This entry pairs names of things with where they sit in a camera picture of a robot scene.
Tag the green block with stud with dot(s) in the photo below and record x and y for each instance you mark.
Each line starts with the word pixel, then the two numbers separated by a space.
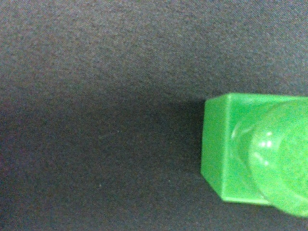
pixel 255 150

